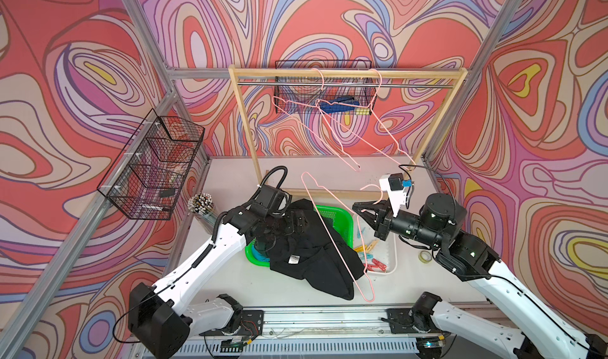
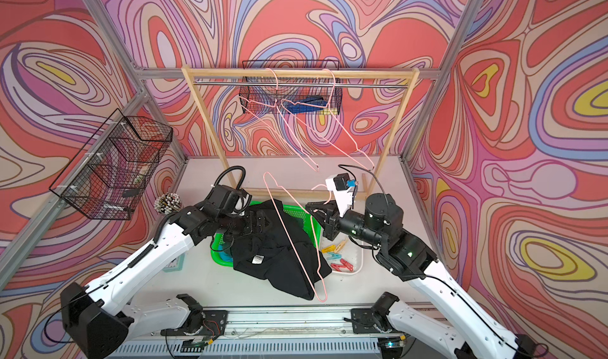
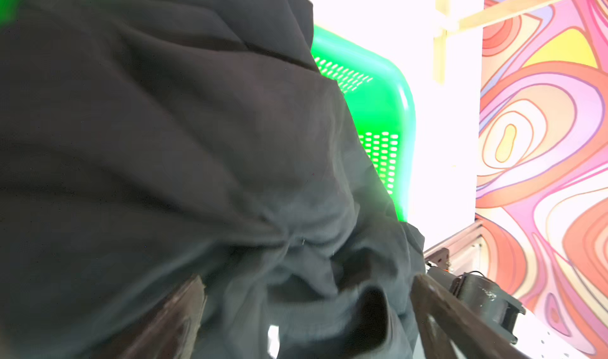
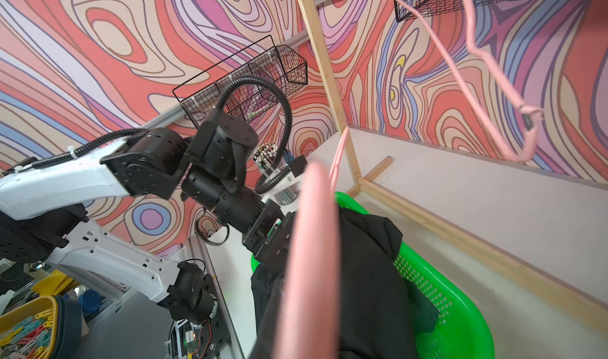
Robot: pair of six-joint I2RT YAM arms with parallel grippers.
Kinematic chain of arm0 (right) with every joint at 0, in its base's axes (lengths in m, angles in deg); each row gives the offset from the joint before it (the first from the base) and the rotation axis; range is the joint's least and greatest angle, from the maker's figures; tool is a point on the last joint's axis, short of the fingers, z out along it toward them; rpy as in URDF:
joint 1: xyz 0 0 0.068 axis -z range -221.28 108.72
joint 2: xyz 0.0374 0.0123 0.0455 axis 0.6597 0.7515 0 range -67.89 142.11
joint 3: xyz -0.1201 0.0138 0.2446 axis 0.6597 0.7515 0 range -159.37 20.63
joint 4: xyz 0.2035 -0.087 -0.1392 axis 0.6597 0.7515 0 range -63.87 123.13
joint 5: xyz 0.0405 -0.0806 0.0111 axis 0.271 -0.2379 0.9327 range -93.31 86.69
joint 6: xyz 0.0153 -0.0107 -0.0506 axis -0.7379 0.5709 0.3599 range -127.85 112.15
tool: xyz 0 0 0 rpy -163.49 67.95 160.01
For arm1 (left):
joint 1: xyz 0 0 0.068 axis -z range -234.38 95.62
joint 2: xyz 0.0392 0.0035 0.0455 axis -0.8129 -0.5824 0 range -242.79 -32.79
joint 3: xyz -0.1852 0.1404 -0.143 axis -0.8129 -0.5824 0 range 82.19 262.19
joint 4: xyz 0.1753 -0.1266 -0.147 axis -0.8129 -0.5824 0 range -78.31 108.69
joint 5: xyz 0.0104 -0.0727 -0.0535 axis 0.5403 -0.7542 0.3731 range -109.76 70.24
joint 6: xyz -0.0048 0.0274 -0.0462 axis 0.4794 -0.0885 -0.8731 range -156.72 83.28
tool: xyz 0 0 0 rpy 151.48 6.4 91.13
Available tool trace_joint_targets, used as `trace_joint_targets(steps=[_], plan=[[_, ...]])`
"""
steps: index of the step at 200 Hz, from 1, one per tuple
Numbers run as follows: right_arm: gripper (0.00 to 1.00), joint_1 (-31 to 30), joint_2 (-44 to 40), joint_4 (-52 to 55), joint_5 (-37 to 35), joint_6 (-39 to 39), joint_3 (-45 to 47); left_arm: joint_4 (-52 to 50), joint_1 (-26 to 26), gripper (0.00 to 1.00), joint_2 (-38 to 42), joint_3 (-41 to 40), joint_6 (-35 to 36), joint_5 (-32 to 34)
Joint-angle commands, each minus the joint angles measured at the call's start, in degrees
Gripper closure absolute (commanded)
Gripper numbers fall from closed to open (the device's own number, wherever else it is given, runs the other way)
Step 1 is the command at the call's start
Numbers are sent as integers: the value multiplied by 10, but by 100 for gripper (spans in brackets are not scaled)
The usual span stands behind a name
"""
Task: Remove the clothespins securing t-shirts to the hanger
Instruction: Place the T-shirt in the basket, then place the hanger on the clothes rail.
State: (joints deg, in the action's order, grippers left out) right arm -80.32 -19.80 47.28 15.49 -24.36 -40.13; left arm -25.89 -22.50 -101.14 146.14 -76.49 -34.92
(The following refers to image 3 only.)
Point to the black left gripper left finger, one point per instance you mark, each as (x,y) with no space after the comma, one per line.
(168,331)

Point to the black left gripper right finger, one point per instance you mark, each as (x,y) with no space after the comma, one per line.
(447,326)

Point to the black t-shirt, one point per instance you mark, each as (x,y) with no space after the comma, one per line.
(148,142)

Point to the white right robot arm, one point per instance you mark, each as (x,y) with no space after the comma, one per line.
(496,309)

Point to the green perforated plastic basket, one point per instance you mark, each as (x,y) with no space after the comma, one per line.
(382,107)

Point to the wooden clothes rack frame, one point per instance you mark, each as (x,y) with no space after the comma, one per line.
(446,26)

